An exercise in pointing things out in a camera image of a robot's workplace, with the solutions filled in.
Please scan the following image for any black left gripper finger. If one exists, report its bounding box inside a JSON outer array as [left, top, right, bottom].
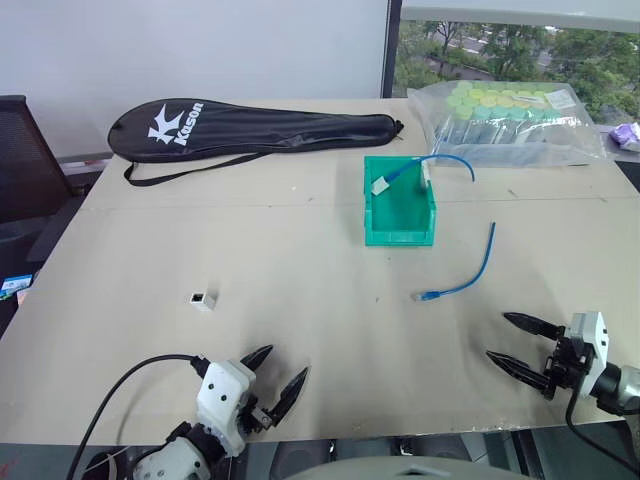
[[239, 344, 275, 373], [264, 367, 310, 427]]

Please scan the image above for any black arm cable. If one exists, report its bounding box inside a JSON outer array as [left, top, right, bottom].
[[564, 388, 632, 466], [66, 353, 209, 480]]

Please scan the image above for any dark window frame post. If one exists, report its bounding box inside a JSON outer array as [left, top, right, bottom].
[[379, 0, 404, 100]]

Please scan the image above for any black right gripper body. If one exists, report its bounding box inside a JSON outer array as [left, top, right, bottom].
[[541, 324, 595, 401]]

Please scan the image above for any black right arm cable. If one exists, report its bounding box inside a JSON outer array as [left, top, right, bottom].
[[564, 388, 632, 466]]

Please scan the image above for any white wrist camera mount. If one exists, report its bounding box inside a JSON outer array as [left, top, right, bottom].
[[569, 310, 612, 400], [195, 360, 256, 457]]

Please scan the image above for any clear bag of capped tubes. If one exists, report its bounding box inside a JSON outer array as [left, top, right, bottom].
[[407, 79, 609, 169]]

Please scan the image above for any purple crumpled wrapper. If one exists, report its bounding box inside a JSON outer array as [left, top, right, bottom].
[[609, 121, 640, 153]]

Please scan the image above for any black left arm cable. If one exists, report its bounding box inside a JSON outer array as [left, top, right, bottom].
[[66, 353, 209, 480]]

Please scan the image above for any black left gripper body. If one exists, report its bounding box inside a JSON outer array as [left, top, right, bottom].
[[234, 383, 278, 437]]

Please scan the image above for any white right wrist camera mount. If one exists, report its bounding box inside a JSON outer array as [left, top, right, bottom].
[[569, 310, 612, 400]]

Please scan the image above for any small white connector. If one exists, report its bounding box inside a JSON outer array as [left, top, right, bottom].
[[188, 288, 220, 309]]

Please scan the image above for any blue printed box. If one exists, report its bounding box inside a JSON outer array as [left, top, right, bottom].
[[0, 273, 39, 301]]

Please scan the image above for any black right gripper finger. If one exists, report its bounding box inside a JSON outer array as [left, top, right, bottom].
[[502, 312, 567, 342], [485, 350, 550, 395]]

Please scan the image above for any black Kason racket bag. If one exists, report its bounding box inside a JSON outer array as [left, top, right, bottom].
[[107, 98, 406, 187]]

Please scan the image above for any black office chair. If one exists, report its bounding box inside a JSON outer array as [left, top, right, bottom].
[[0, 94, 92, 264]]

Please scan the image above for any blue cable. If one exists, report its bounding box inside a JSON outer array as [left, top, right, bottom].
[[410, 221, 498, 302], [370, 153, 477, 196]]

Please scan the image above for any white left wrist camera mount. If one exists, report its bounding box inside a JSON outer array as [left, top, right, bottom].
[[195, 360, 256, 457]]

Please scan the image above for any green plastic bin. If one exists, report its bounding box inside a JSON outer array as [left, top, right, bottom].
[[362, 154, 439, 249]]

